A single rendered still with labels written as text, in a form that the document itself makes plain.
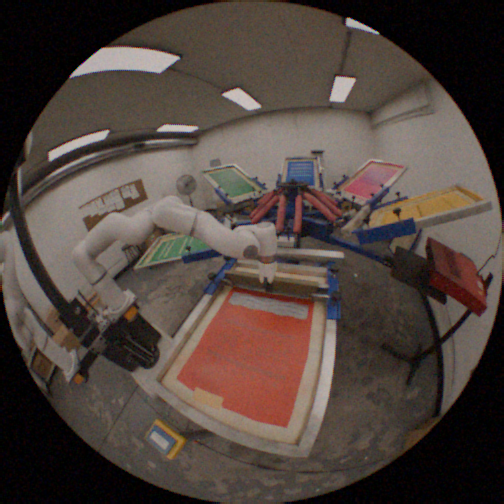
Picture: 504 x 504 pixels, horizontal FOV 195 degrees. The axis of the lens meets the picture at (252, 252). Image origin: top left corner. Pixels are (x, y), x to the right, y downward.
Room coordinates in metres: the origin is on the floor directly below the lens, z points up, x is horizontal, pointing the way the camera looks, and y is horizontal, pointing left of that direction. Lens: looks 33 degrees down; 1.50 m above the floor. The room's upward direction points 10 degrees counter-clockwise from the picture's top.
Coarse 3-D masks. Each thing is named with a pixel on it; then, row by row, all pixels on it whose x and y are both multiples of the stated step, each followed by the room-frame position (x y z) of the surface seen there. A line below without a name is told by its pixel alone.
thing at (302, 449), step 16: (288, 272) 0.56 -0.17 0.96; (304, 272) 0.52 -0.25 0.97; (320, 272) 0.48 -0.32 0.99; (208, 304) 0.42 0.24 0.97; (192, 320) 0.33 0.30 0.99; (176, 336) 0.25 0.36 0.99; (176, 352) 0.19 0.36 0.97; (160, 368) 0.11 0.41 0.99; (320, 368) 0.07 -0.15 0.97; (160, 384) 0.05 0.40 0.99; (320, 384) 0.02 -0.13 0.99; (176, 400) 0.00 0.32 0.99; (320, 400) -0.03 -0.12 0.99; (192, 416) -0.05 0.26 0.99; (208, 416) -0.04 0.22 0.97; (320, 416) -0.08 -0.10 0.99; (224, 432) -0.09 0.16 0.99; (240, 432) -0.09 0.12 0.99; (304, 432) -0.12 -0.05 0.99; (256, 448) -0.15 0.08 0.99; (272, 448) -0.16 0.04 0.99; (288, 448) -0.17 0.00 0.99; (304, 448) -0.18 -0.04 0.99
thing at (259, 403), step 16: (304, 304) 0.34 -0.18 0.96; (272, 320) 0.30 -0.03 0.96; (288, 320) 0.29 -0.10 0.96; (304, 320) 0.27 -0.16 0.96; (304, 336) 0.20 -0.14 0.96; (304, 352) 0.14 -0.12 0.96; (288, 368) 0.10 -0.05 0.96; (304, 368) 0.09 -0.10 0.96; (240, 384) 0.07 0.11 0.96; (256, 384) 0.06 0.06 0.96; (288, 384) 0.05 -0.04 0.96; (240, 400) 0.01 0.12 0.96; (256, 400) 0.01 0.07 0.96; (272, 400) 0.00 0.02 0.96; (288, 400) -0.01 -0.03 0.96; (256, 416) -0.04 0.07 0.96; (272, 416) -0.05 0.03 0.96; (288, 416) -0.06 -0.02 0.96
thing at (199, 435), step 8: (160, 424) -0.12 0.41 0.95; (168, 432) -0.14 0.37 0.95; (176, 432) -0.14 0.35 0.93; (184, 432) -0.16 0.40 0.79; (192, 432) -0.17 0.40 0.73; (200, 432) -0.17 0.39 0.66; (208, 432) -0.18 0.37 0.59; (184, 440) -0.16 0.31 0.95; (192, 440) -0.21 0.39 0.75; (200, 440) -0.22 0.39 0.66; (176, 448) -0.20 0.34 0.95; (168, 456) -0.26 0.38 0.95
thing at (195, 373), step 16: (240, 288) 0.51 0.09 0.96; (224, 304) 0.42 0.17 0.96; (240, 320) 0.33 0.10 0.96; (256, 320) 0.32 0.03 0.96; (208, 336) 0.27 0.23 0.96; (192, 368) 0.13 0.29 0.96; (208, 368) 0.13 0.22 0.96; (192, 384) 0.07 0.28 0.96; (208, 384) 0.07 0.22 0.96; (224, 384) 0.07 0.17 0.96; (224, 400) 0.02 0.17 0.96
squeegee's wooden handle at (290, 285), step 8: (232, 272) 0.52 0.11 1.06; (240, 272) 0.51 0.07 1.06; (248, 272) 0.50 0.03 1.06; (232, 280) 0.52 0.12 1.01; (240, 280) 0.50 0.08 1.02; (248, 280) 0.48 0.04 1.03; (256, 280) 0.46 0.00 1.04; (280, 280) 0.42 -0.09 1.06; (288, 280) 0.41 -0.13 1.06; (296, 280) 0.40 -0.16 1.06; (304, 280) 0.39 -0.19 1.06; (272, 288) 0.43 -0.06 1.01; (280, 288) 0.41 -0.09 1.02; (288, 288) 0.40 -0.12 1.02; (296, 288) 0.38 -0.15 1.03; (304, 288) 0.37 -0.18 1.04; (312, 288) 0.35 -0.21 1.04
